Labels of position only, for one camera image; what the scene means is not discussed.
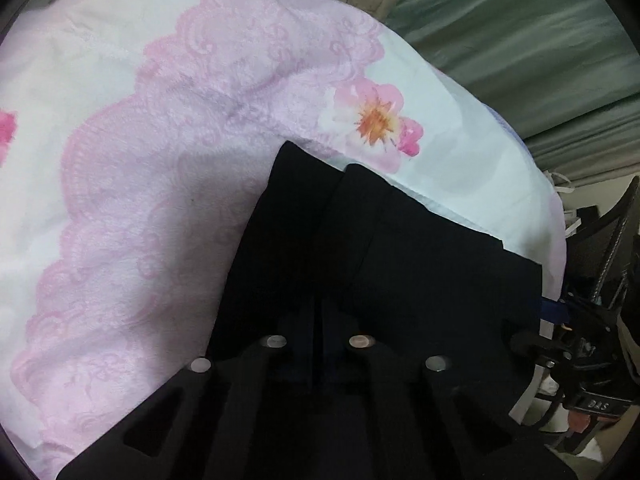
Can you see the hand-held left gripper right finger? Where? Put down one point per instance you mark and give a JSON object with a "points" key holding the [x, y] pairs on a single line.
{"points": [[357, 362]]}

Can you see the pink floral blanket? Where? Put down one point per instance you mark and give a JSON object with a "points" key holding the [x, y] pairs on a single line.
{"points": [[150, 160]]}

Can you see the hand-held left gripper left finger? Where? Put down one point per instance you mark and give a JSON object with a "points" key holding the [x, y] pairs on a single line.
{"points": [[282, 360]]}

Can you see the green curtain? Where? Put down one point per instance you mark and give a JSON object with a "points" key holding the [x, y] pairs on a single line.
{"points": [[525, 35]]}

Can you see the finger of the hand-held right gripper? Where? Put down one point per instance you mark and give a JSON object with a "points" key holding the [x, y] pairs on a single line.
{"points": [[527, 345], [552, 310]]}

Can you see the black pants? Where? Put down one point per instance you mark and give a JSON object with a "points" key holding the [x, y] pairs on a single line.
{"points": [[400, 240]]}

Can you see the person's right hand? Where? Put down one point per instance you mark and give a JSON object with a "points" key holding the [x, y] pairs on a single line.
{"points": [[580, 420]]}

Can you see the black mesh chair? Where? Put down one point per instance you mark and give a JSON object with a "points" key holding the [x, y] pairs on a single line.
{"points": [[605, 240]]}

